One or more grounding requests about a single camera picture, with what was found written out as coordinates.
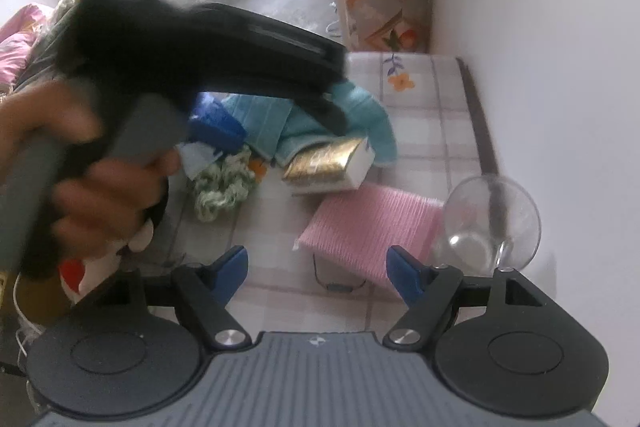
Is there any pink knitted cloth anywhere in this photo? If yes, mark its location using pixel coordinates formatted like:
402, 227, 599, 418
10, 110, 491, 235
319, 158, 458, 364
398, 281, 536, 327
296, 182, 444, 289

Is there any blue white wet-wipes pack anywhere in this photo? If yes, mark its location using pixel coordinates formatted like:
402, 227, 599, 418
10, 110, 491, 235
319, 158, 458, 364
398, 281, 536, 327
177, 92, 246, 181

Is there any green white scrunchie cloth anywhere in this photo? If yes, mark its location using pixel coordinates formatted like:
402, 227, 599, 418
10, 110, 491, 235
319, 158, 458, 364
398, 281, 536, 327
192, 145, 258, 222

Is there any teal microfiber towel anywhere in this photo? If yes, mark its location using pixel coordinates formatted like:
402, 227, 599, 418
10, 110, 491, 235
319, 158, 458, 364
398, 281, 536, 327
222, 81, 398, 168

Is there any gold tissue pack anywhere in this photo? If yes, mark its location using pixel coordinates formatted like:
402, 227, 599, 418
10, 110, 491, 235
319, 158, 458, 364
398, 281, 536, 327
282, 138, 374, 195

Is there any person's left hand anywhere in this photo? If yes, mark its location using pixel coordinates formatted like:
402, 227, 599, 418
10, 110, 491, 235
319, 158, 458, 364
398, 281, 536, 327
0, 81, 182, 264

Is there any clear glass bowl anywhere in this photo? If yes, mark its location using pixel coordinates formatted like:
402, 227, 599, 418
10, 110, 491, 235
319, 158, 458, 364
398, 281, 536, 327
431, 174, 541, 277

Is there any black-haired doll plush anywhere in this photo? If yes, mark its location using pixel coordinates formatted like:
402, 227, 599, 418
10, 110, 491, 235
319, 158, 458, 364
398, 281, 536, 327
58, 205, 165, 305

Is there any pink pillow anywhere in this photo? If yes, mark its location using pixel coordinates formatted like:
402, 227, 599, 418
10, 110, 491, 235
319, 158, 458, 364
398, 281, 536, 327
0, 3, 49, 96

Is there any checked floral bed sheet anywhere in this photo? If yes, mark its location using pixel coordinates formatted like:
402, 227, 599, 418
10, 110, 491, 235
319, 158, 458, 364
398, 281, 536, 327
140, 52, 482, 335

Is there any white cable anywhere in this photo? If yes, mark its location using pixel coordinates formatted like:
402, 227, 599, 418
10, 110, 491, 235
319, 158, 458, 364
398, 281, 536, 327
12, 273, 47, 368

